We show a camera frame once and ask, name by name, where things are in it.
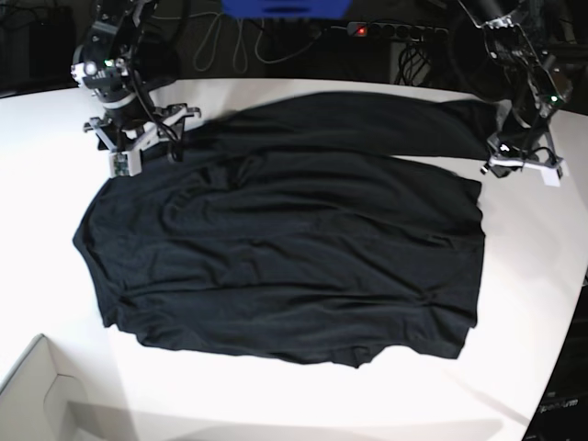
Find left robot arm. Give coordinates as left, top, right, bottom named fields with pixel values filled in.
left=459, top=1, right=572, bottom=187

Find black power strip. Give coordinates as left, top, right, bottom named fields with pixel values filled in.
left=346, top=21, right=448, bottom=41

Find white cardboard box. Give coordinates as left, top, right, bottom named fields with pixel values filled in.
left=0, top=334, right=139, bottom=441

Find grey hanging cables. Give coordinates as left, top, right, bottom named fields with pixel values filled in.
left=192, top=11, right=322, bottom=73

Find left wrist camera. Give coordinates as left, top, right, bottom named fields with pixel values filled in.
left=540, top=167, right=570, bottom=187

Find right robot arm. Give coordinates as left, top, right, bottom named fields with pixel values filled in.
left=71, top=1, right=193, bottom=163

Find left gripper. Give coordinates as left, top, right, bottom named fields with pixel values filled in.
left=481, top=130, right=570, bottom=178

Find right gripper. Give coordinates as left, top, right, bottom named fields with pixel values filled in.
left=83, top=103, right=202, bottom=159

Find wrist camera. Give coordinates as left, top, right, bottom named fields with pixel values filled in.
left=540, top=167, right=570, bottom=187
left=108, top=150, right=142, bottom=178

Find black t-shirt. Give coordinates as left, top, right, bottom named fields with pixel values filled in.
left=73, top=92, right=497, bottom=368

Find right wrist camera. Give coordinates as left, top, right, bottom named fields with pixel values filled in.
left=108, top=150, right=142, bottom=178

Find blue box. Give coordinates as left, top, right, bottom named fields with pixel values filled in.
left=220, top=0, right=352, bottom=19

